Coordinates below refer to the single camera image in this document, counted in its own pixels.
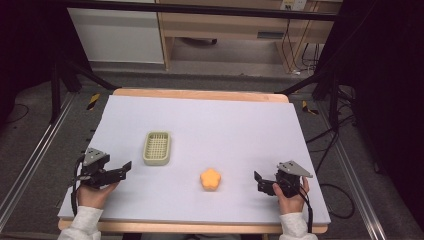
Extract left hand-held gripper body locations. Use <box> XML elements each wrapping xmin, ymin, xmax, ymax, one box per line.
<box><xmin>78</xmin><ymin>147</ymin><xmax>112</xmax><ymax>190</ymax></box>

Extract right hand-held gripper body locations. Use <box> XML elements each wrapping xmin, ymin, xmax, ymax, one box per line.
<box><xmin>275</xmin><ymin>160</ymin><xmax>314</xmax><ymax>199</ymax></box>

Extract pale green plastic basket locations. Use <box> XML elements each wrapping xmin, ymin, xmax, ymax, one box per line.
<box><xmin>142</xmin><ymin>130</ymin><xmax>172</xmax><ymax>167</ymax></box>

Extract orange flower-shaped sponge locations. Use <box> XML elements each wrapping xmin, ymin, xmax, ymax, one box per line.
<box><xmin>199</xmin><ymin>167</ymin><xmax>222</xmax><ymax>192</ymax></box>

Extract person's right hand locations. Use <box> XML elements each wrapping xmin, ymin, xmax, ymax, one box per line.
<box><xmin>272</xmin><ymin>176</ymin><xmax>311</xmax><ymax>216</ymax></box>

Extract person's left hand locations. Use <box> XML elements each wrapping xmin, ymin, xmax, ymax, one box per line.
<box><xmin>77</xmin><ymin>181</ymin><xmax>120</xmax><ymax>211</ymax></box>

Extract yellow black floor tape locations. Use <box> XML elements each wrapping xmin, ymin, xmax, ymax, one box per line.
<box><xmin>301</xmin><ymin>100</ymin><xmax>320</xmax><ymax>116</ymax></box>
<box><xmin>86</xmin><ymin>92</ymin><xmax>101</xmax><ymax>111</ymax></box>

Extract white table mat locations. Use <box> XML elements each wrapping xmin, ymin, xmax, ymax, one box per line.
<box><xmin>57</xmin><ymin>94</ymin><xmax>332</xmax><ymax>225</ymax></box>

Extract wooden table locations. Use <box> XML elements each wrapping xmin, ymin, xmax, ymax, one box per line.
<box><xmin>57</xmin><ymin>87</ymin><xmax>330</xmax><ymax>235</ymax></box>

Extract white cabinet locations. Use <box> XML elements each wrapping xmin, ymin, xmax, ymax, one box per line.
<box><xmin>67</xmin><ymin>7</ymin><xmax>165</xmax><ymax>65</ymax></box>

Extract dark curtain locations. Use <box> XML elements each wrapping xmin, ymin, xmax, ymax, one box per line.
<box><xmin>0</xmin><ymin>0</ymin><xmax>94</xmax><ymax>131</ymax></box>
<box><xmin>314</xmin><ymin>0</ymin><xmax>424</xmax><ymax>231</ymax></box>

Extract light wooden desk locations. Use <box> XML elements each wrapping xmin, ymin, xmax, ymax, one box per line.
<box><xmin>155</xmin><ymin>0</ymin><xmax>345</xmax><ymax>73</ymax></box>

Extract white power strip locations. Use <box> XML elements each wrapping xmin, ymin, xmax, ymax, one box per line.
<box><xmin>280</xmin><ymin>0</ymin><xmax>307</xmax><ymax>11</ymax></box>

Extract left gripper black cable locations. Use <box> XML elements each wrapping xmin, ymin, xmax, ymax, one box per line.
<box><xmin>70</xmin><ymin>154</ymin><xmax>87</xmax><ymax>218</ymax></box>

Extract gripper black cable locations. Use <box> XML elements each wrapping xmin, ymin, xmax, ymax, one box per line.
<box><xmin>70</xmin><ymin>154</ymin><xmax>87</xmax><ymax>218</ymax></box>
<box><xmin>297</xmin><ymin>184</ymin><xmax>315</xmax><ymax>234</ymax></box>

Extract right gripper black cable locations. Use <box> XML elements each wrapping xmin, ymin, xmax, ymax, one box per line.
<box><xmin>297</xmin><ymin>184</ymin><xmax>315</xmax><ymax>234</ymax></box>

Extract metal floor rail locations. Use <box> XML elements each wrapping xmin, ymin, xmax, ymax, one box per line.
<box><xmin>0</xmin><ymin>92</ymin><xmax>77</xmax><ymax>232</ymax></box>
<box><xmin>315</xmin><ymin>99</ymin><xmax>388</xmax><ymax>240</ymax></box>

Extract black floor cables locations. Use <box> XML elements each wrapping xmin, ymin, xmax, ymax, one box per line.
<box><xmin>305</xmin><ymin>84</ymin><xmax>357</xmax><ymax>220</ymax></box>

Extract black metal frame stand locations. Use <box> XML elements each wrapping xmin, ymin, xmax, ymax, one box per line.
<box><xmin>274</xmin><ymin>65</ymin><xmax>342</xmax><ymax>129</ymax></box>
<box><xmin>49</xmin><ymin>59</ymin><xmax>120</xmax><ymax>125</ymax></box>

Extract thin black floor cable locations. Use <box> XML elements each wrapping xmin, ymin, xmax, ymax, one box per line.
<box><xmin>5</xmin><ymin>103</ymin><xmax>30</xmax><ymax>125</ymax></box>

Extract hanging desk cables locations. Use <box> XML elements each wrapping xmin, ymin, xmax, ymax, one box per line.
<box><xmin>280</xmin><ymin>18</ymin><xmax>322</xmax><ymax>74</ymax></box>

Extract black metal frame bar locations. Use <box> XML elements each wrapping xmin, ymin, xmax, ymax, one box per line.
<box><xmin>62</xmin><ymin>0</ymin><xmax>338</xmax><ymax>22</ymax></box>

